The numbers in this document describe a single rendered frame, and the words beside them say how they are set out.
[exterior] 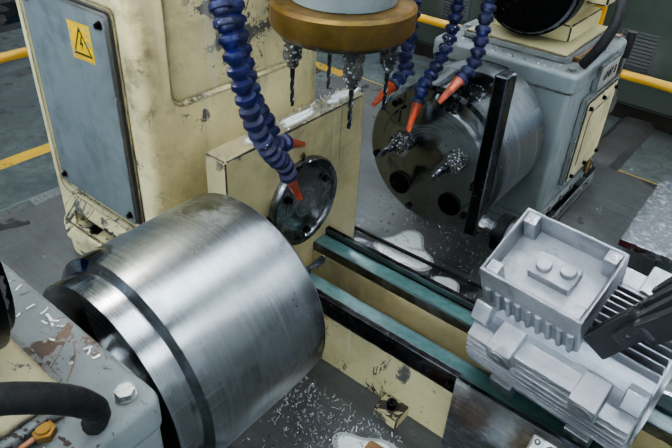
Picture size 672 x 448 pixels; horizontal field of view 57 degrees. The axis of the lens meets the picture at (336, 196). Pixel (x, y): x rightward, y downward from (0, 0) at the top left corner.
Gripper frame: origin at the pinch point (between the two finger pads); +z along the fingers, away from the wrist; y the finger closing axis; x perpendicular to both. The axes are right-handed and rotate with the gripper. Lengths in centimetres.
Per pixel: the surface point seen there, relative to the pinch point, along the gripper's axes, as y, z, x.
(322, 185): -10.1, 29.8, -37.2
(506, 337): 1.6, 10.8, -5.7
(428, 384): 1.0, 28.1, -5.5
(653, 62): -312, 91, -14
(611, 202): -77, 35, 0
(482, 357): 1.1, 16.5, -5.0
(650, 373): 0.3, 0.6, 4.9
